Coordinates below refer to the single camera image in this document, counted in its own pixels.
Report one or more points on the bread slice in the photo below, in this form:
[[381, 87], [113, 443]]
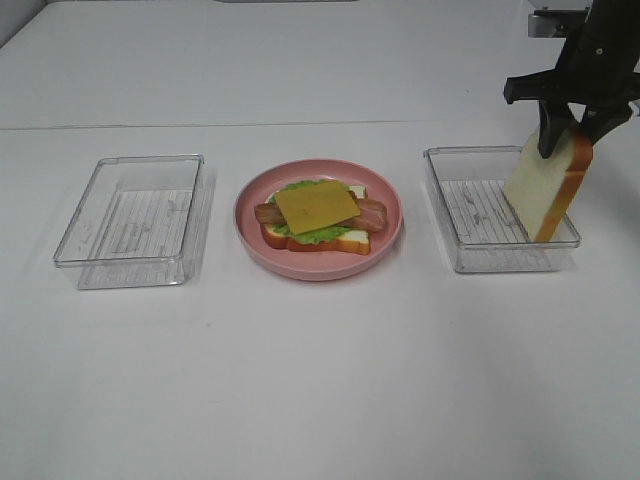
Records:
[[540, 190], [350, 242]]

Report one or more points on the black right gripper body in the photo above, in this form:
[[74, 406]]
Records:
[[594, 70]]

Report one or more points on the pink round plate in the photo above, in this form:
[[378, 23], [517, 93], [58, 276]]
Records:
[[324, 265]]

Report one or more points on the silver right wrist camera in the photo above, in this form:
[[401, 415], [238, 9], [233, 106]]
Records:
[[548, 23]]

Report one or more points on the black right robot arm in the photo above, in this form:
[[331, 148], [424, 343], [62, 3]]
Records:
[[604, 17]]

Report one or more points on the clear plastic tray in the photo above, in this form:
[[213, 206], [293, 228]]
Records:
[[480, 230], [140, 222]]

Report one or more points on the green lettuce leaf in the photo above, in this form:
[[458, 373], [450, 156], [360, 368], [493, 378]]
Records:
[[310, 211]]

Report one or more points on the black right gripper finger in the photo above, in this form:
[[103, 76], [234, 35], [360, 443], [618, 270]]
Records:
[[554, 120], [597, 122]]

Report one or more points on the clear plastic left tray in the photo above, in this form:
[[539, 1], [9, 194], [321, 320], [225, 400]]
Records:
[[140, 222]]

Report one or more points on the yellow cheese slice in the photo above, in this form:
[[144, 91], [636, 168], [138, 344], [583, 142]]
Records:
[[316, 206]]

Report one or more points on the clear plastic right tray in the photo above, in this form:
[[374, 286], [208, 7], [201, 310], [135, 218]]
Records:
[[480, 230]]

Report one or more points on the bacon strip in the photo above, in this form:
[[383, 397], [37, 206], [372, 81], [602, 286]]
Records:
[[372, 217], [269, 213]]

